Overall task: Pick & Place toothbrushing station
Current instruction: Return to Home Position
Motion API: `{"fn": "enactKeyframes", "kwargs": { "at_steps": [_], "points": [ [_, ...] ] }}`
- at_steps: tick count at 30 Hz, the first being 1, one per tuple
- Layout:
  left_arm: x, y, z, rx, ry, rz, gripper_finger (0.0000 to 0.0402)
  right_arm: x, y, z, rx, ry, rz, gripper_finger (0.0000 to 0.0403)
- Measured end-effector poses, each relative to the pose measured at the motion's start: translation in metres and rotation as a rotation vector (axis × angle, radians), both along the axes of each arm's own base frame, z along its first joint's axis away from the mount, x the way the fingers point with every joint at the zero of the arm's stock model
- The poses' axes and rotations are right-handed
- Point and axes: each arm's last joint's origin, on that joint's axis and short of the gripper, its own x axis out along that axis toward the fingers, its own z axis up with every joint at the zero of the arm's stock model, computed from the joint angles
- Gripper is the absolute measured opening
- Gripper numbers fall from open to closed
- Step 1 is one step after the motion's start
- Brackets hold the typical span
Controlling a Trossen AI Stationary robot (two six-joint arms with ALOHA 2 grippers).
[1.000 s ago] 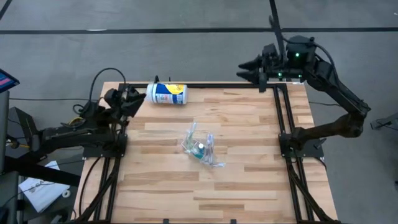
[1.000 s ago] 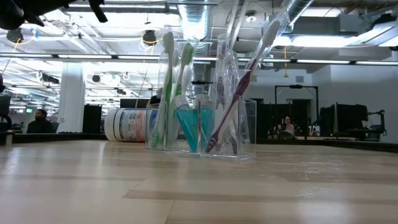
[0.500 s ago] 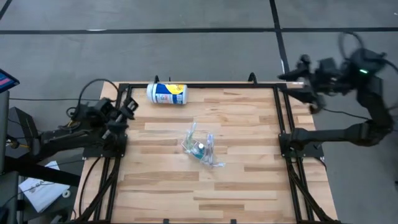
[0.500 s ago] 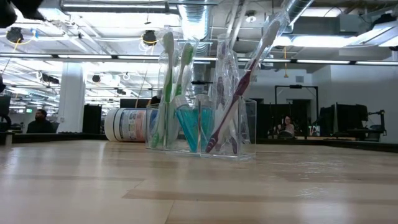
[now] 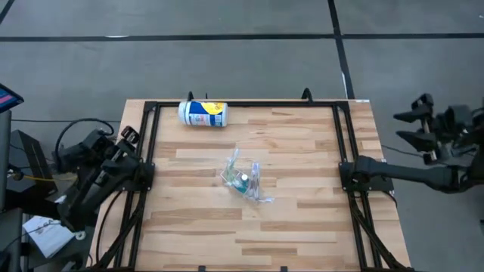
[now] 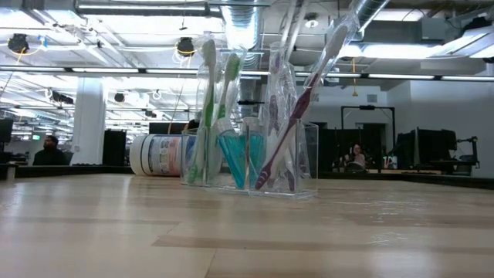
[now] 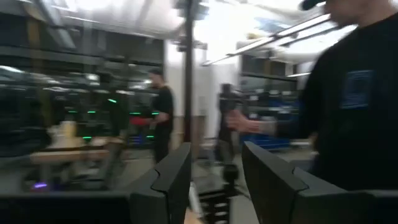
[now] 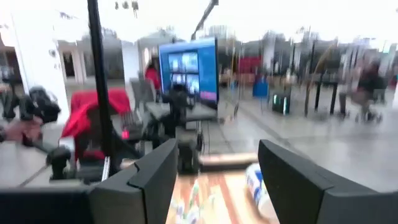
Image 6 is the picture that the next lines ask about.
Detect black monitors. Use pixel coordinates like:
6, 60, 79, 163
397, 128, 458, 171

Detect green toothbrush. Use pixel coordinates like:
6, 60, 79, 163
187, 37, 218, 185
206, 52, 242, 185

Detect clear plastic bag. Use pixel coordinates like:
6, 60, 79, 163
179, 120, 320, 201

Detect white wipes canister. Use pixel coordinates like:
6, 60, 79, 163
129, 133, 198, 177

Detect teal toothpaste tube white cap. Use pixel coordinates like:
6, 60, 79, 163
215, 117, 248, 191

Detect black ceiling cable reel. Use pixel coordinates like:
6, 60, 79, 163
7, 33, 30, 54
176, 36, 196, 57

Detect silver ventilation duct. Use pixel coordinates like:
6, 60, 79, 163
222, 0, 268, 120

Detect black gantry frame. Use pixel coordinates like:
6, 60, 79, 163
340, 105, 397, 171

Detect long ceiling light strip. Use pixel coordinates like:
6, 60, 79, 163
0, 66, 201, 74

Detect white building pillar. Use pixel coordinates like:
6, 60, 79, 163
69, 76, 107, 166

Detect purple toothbrush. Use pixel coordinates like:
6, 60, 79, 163
254, 22, 350, 192
266, 42, 298, 190

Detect person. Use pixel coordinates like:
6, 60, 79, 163
32, 134, 69, 167
343, 143, 367, 173

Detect black cabinet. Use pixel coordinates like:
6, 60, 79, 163
102, 129, 127, 167

